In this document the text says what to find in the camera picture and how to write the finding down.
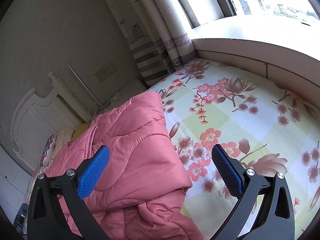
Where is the pink quilted padded coat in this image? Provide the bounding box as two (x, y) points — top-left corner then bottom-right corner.
(44, 92), (203, 239)

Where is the white wardrobe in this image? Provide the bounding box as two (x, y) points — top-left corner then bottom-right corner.
(0, 147), (31, 223)

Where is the mandala patterned small pillow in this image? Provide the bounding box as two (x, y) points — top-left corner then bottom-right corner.
(40, 134), (57, 166)

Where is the cream fluffy pillow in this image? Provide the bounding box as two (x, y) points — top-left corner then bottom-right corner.
(52, 126), (75, 157)

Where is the floral bed sheet mattress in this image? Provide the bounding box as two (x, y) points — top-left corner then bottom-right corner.
(152, 59), (319, 239)

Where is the yellow pillow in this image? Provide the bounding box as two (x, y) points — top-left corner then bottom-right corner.
(72, 123), (89, 141)

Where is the white wooden headboard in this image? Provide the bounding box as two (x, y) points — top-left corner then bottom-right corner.
(10, 72), (92, 173)

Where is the thin metal rod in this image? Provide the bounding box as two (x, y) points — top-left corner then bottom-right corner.
(68, 64), (103, 106)

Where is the white window sill ledge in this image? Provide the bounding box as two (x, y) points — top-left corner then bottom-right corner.
(190, 17), (319, 107)

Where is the patterned beige curtain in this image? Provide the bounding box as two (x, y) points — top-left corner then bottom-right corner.
(105, 0), (197, 87)

